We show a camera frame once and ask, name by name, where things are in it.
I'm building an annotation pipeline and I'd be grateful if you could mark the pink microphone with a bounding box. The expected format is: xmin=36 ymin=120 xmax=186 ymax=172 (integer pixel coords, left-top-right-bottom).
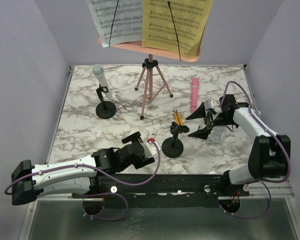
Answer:
xmin=190 ymin=78 xmax=199 ymax=113

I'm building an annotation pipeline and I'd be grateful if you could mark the black microphone stand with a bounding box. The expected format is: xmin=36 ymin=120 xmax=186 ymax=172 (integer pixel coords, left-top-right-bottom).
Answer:
xmin=95 ymin=85 xmax=117 ymax=120
xmin=161 ymin=121 xmax=190 ymax=159

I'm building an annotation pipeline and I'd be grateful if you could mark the white microphone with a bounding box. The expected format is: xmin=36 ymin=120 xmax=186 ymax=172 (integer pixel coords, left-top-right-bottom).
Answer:
xmin=92 ymin=64 xmax=113 ymax=100

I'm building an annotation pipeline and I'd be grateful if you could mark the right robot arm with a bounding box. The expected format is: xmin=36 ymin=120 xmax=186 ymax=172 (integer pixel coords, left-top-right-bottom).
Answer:
xmin=186 ymin=94 xmax=291 ymax=196

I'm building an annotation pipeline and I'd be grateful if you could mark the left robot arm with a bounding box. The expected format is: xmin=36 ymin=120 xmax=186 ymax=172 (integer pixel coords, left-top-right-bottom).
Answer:
xmin=4 ymin=131 xmax=161 ymax=206

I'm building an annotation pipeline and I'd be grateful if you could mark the clear plastic compartment box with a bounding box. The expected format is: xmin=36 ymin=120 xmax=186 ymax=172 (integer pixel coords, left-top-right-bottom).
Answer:
xmin=207 ymin=126 xmax=228 ymax=145

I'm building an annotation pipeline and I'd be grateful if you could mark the yellow utility knife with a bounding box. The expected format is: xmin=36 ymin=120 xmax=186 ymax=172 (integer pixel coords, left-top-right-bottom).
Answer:
xmin=173 ymin=109 xmax=184 ymax=126

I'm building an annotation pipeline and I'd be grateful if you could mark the pink tripod music stand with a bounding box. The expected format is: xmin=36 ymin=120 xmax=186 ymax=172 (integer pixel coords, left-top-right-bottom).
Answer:
xmin=97 ymin=37 xmax=200 ymax=121

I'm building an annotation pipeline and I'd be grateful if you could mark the yellow sheet music page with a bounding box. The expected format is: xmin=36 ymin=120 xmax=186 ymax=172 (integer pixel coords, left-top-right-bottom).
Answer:
xmin=141 ymin=0 xmax=214 ymax=58

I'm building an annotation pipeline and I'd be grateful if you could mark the white sheet music page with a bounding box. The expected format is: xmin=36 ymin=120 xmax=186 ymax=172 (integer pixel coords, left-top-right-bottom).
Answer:
xmin=87 ymin=0 xmax=143 ymax=48

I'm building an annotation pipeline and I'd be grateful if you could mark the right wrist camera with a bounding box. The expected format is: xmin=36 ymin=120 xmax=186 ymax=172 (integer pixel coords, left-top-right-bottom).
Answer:
xmin=204 ymin=99 xmax=221 ymax=115

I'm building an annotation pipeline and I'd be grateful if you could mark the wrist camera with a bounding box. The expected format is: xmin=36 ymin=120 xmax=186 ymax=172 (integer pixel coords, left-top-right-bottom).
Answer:
xmin=204 ymin=99 xmax=221 ymax=115
xmin=141 ymin=138 xmax=162 ymax=158

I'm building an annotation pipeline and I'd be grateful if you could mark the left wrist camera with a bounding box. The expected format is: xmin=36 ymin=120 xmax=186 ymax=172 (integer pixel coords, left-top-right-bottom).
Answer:
xmin=141 ymin=138 xmax=162 ymax=158

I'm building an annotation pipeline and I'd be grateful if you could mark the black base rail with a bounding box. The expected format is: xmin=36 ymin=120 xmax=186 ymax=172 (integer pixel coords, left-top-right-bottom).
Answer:
xmin=41 ymin=171 xmax=282 ymax=210

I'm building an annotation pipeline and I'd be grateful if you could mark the aluminium frame rail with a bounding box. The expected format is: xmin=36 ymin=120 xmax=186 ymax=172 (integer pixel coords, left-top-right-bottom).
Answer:
xmin=37 ymin=179 xmax=293 ymax=200

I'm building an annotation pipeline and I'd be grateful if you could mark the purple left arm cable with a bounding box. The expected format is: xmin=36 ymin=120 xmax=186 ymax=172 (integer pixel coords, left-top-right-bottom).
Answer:
xmin=4 ymin=139 xmax=162 ymax=221

